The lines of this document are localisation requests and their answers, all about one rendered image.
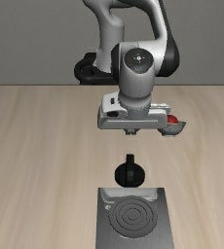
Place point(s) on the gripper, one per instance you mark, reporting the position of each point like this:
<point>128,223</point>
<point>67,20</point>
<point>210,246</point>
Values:
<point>130,123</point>

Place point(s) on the grey bowl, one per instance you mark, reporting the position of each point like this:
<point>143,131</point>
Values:
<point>173,129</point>

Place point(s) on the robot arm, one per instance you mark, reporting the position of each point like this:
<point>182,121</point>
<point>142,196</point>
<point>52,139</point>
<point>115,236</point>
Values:
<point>140,81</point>

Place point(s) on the round black pan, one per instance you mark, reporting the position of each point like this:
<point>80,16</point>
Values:
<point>129,175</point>

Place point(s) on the red round fruit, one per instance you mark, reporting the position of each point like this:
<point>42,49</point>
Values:
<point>172,119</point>

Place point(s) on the grey stove plate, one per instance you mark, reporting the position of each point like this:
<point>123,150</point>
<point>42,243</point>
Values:
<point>133,223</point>

